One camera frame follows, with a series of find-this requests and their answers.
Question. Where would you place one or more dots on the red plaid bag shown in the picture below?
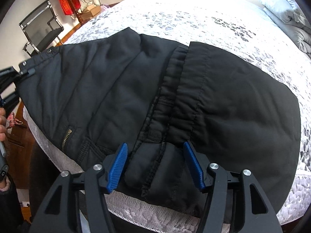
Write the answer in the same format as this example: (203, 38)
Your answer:
(14, 121)

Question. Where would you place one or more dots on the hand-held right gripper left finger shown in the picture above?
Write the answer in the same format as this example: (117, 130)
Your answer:
(116, 172)

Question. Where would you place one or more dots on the person's left forearm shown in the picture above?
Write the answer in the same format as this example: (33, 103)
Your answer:
(7, 199)

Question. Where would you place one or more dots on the wooden coat rack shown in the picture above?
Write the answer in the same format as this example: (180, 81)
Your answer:
(79, 14)

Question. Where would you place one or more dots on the white quilted mattress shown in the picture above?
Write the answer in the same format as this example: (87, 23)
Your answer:
(194, 17)

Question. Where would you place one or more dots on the red plastic basket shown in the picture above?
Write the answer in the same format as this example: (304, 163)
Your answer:
(68, 3)

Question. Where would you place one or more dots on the black quilted jacket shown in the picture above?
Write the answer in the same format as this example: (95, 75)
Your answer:
(230, 102)

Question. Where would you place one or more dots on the pink plastic bag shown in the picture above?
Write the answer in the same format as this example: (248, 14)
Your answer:
(105, 7)

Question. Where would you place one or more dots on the person's left hand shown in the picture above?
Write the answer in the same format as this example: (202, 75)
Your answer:
(2, 126)

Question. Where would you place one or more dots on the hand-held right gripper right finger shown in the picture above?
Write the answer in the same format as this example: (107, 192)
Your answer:
(194, 170)

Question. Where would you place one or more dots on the black chrome chair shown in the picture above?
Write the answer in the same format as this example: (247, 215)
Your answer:
(41, 29)

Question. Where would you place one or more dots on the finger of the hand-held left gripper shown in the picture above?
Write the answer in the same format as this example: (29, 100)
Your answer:
(11, 100)
(26, 69)

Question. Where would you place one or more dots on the folded light grey duvet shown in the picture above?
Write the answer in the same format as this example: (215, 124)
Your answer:
(286, 12)

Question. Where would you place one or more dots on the cardboard box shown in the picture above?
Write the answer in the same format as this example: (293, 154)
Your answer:
(93, 9)
(86, 18)

